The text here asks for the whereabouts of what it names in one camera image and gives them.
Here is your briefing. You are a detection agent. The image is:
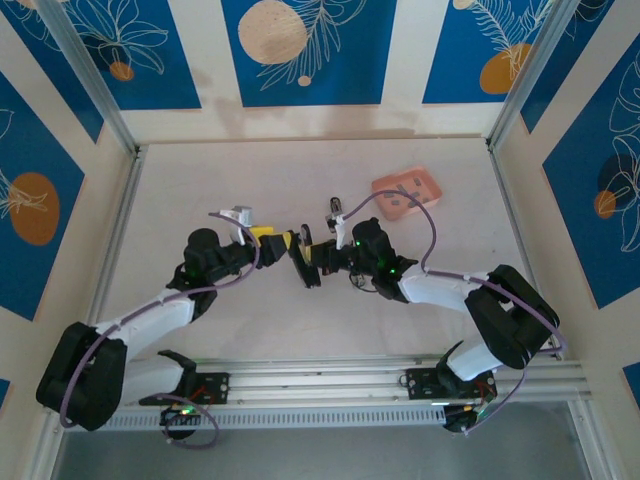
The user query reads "pink plastic tray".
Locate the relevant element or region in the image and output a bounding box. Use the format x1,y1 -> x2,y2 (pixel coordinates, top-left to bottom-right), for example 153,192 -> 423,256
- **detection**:
370,166 -> 445,222

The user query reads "aluminium frame post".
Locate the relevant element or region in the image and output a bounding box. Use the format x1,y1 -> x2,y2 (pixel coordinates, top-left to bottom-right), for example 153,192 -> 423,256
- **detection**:
34,0 -> 144,160
484,0 -> 586,151

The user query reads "black stapler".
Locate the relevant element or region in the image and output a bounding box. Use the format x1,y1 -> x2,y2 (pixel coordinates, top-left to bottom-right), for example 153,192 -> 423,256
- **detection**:
287,223 -> 322,291

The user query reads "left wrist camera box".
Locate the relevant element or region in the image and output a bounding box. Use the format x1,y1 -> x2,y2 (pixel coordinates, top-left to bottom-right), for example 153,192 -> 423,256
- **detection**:
213,202 -> 257,246

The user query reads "grey slotted cable duct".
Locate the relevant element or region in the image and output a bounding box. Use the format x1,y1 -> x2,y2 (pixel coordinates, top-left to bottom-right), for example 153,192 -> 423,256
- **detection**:
62,405 -> 449,434

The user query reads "long aluminium base rail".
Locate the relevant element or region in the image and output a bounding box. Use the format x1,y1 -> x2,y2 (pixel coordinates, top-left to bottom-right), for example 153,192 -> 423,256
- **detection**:
42,353 -> 597,415

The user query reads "aluminium table side rail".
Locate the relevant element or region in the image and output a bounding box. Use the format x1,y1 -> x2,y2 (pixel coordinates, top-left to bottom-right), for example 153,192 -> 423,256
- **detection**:
72,147 -> 149,371
487,142 -> 569,361

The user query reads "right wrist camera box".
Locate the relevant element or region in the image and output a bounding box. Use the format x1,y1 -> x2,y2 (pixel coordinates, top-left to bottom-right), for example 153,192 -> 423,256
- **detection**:
324,196 -> 351,251

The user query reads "aluminium frame leg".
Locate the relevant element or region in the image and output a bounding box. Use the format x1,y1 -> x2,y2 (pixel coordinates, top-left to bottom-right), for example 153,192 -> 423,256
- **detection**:
27,412 -> 69,480
567,399 -> 614,480

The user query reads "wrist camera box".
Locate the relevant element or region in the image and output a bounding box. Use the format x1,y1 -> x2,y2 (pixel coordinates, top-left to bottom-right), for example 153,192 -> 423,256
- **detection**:
324,196 -> 351,251
213,202 -> 257,246

